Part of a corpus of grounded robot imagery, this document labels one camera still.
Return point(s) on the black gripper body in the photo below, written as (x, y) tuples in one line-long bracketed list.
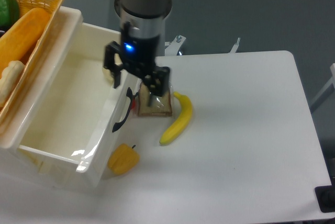
[(138, 58)]

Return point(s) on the pale white pear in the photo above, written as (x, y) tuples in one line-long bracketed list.
[(108, 70)]

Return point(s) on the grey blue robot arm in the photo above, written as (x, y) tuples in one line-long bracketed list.
[(148, 16)]

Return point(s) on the open upper white drawer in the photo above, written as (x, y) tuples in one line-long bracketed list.
[(73, 98)]

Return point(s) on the white drawer cabinet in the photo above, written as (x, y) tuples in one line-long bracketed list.
[(39, 103)]

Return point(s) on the bagged bread slice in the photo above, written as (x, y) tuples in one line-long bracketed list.
[(161, 106)]

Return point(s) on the small red object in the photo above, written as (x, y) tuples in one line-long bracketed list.
[(133, 105)]

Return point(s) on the yellow banana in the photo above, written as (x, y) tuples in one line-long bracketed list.
[(182, 121)]

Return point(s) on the yellow bell pepper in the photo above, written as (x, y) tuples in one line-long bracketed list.
[(123, 159)]

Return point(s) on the orange baguette loaf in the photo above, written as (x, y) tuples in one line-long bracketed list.
[(16, 42)]

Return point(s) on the pale yellow toy food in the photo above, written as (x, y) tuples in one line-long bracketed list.
[(9, 77)]

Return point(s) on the yellow plastic basket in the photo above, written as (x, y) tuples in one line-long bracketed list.
[(32, 56)]

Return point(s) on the green bell pepper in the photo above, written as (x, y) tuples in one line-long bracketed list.
[(9, 13)]

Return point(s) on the black device at table edge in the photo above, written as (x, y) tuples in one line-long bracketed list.
[(325, 198)]

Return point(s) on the black drawer handle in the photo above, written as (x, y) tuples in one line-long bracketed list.
[(126, 110)]

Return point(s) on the white table bracket left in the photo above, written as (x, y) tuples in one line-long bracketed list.
[(175, 47)]

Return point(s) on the white table bracket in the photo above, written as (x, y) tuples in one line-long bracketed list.
[(235, 46), (175, 47)]

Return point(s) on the white table bracket right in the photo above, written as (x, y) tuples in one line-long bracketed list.
[(235, 46)]

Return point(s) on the white frame right edge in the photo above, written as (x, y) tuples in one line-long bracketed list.
[(324, 93)]

